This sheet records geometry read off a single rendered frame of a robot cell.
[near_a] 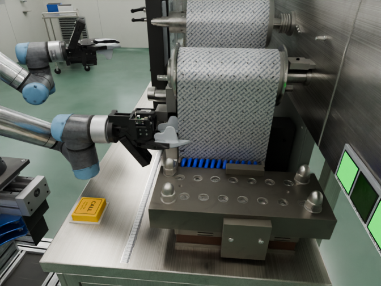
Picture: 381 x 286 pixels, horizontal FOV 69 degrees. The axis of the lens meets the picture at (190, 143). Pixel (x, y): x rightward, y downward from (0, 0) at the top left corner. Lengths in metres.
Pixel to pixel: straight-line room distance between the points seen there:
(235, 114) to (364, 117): 0.30
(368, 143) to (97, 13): 6.45
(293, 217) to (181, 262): 0.27
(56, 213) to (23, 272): 0.65
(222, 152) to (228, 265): 0.28
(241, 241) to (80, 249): 0.38
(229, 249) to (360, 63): 0.45
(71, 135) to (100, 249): 0.30
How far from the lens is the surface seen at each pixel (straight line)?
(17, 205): 1.22
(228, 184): 0.68
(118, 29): 6.61
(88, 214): 0.80
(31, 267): 1.71
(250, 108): 0.69
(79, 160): 0.81
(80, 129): 0.76
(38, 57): 1.18
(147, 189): 0.87
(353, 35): 0.58
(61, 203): 2.32
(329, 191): 1.07
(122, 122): 0.72
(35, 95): 1.07
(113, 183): 0.91
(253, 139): 0.73
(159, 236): 0.74
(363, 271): 2.02
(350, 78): 0.56
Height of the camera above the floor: 1.47
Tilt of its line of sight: 32 degrees down
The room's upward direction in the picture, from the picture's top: straight up
